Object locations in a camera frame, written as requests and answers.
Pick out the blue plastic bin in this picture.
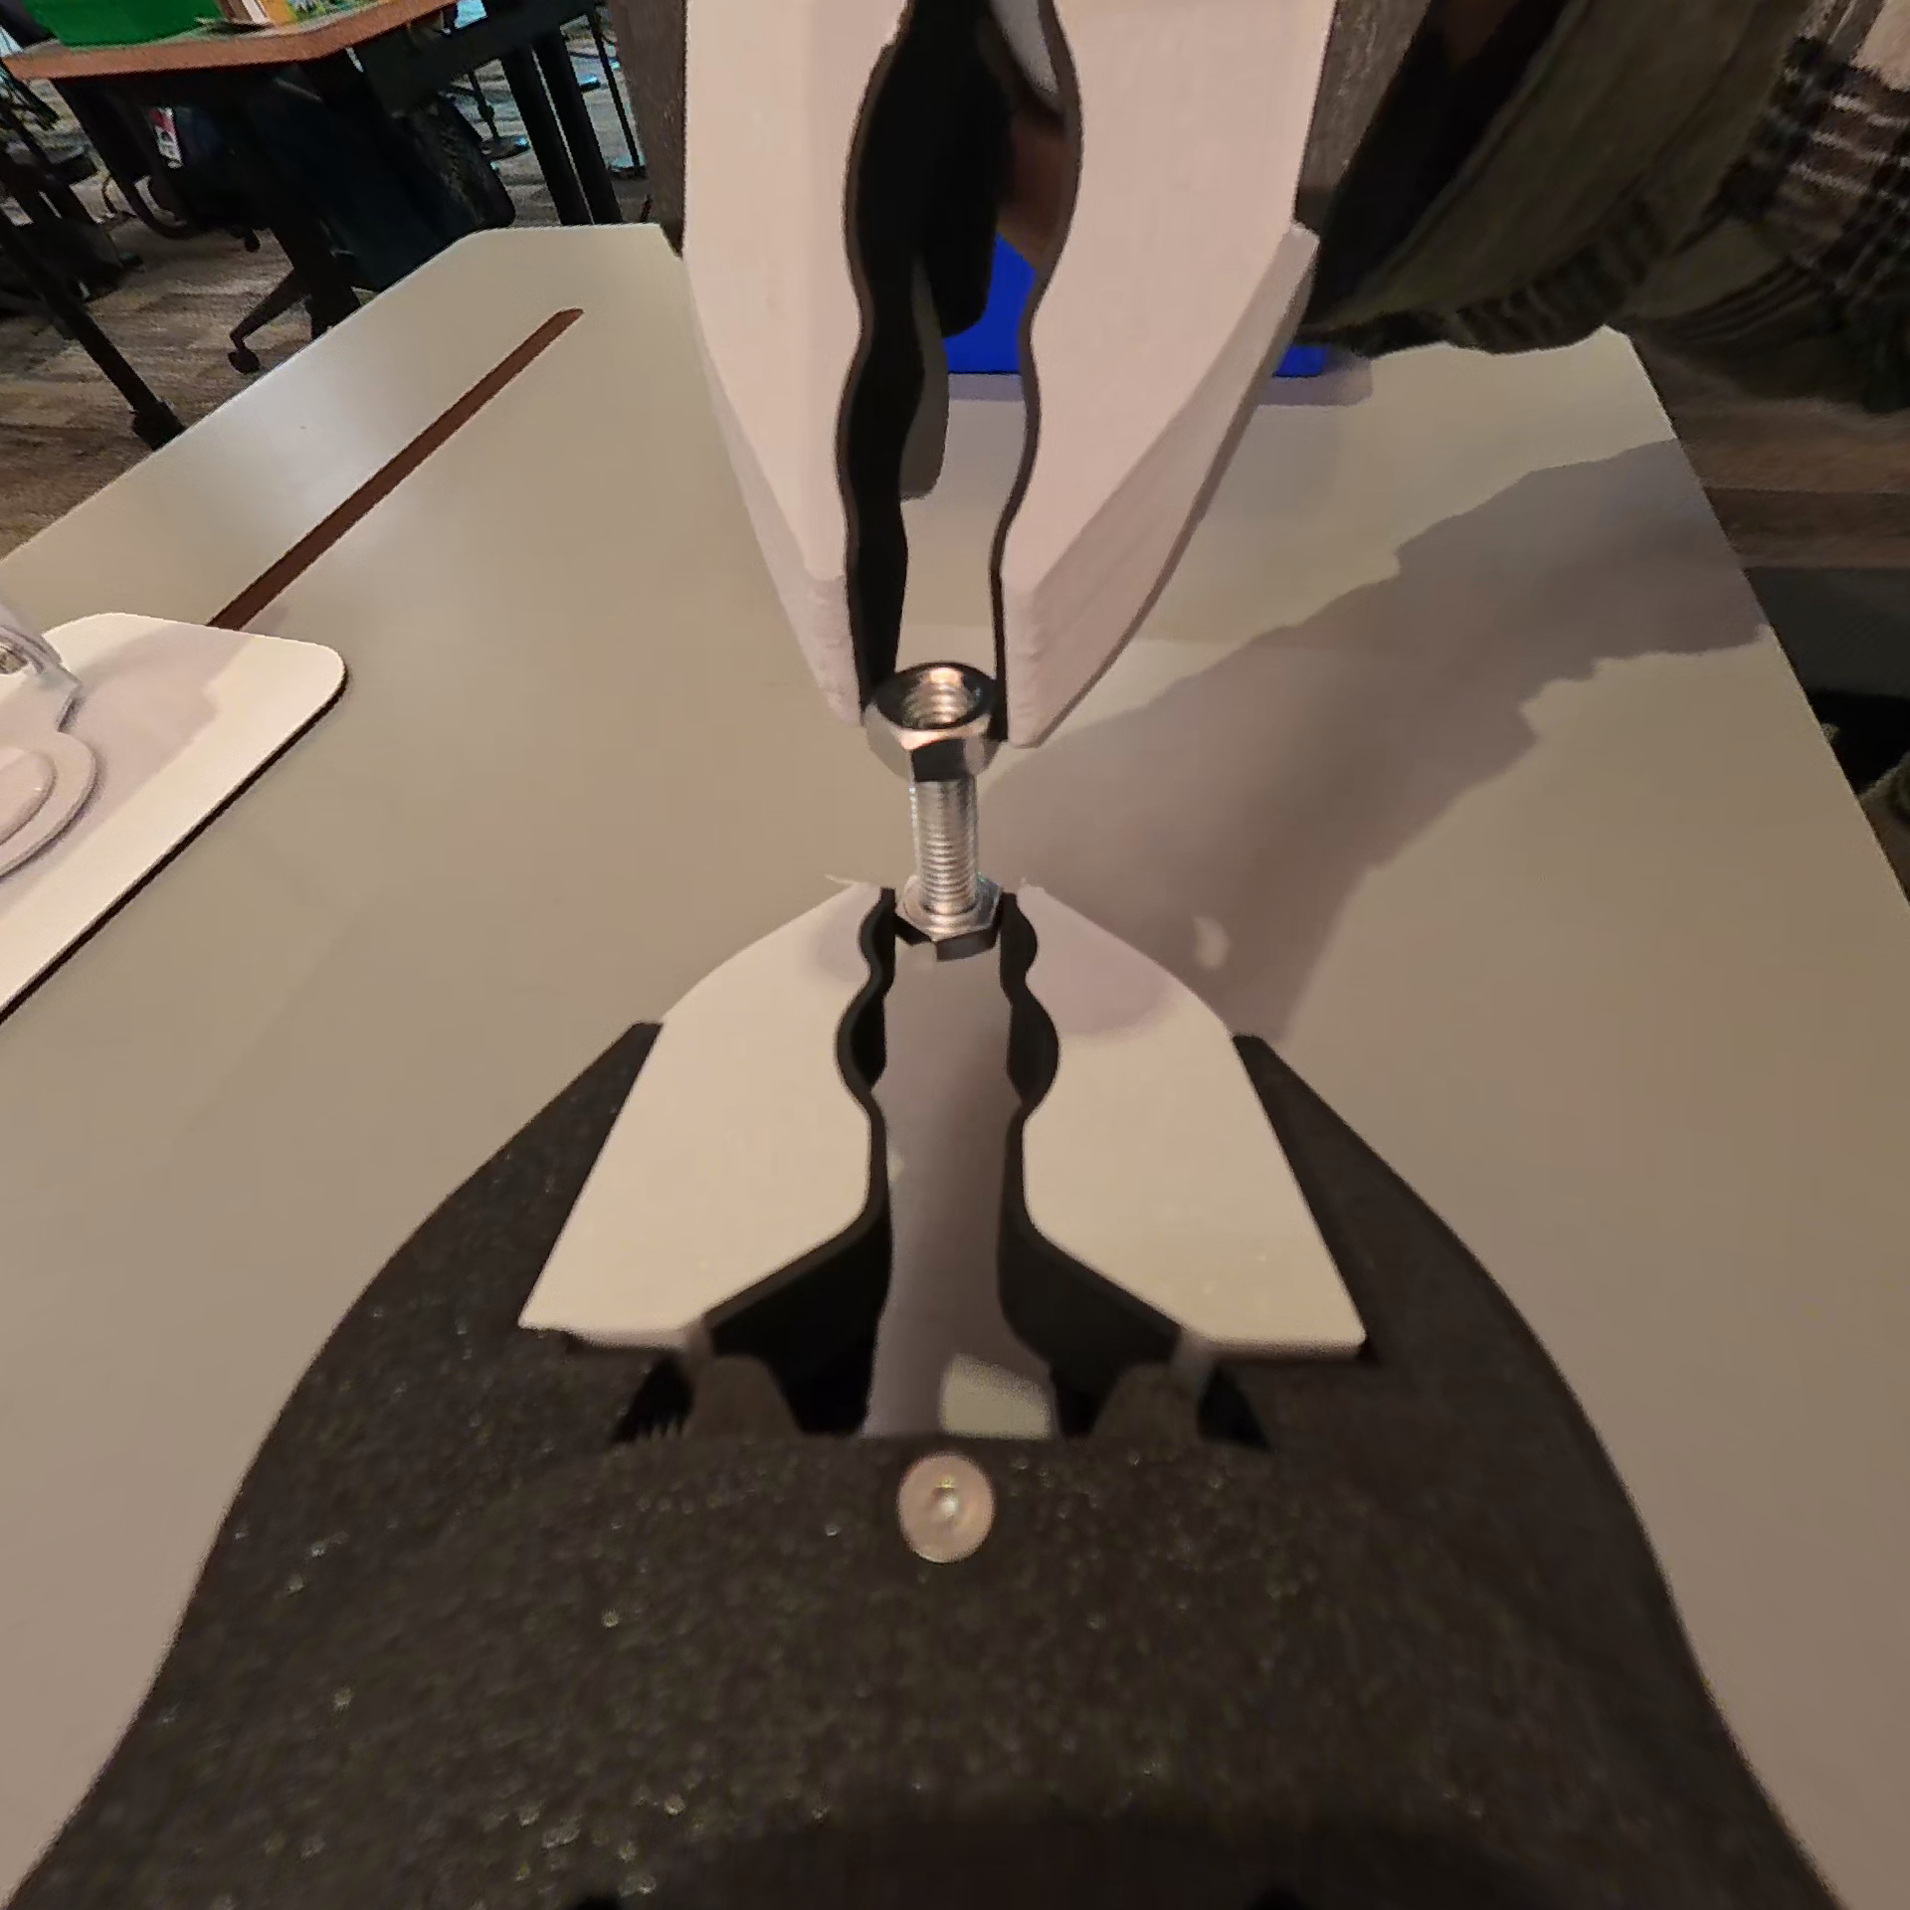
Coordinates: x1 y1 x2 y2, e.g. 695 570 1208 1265
944 234 1375 381

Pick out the silver hex nut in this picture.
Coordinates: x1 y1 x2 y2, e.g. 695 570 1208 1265
862 662 995 785

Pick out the wooden-top desk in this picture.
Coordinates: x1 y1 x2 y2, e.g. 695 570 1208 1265
0 0 621 449

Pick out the person's right forearm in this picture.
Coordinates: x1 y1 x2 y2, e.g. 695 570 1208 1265
1314 0 1910 411

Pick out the silver hex bolt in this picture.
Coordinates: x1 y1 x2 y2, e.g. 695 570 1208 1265
892 767 1009 966

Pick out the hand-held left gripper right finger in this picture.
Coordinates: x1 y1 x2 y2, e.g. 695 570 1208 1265
999 891 1369 1366

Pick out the white tray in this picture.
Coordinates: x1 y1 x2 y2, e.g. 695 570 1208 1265
0 610 349 1016

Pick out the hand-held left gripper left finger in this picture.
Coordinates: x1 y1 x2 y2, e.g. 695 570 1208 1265
520 879 898 1362

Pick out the black office chair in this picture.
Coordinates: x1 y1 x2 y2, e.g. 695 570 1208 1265
90 81 518 375

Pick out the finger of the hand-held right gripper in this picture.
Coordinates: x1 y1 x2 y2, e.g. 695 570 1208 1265
683 0 958 716
989 0 1338 746

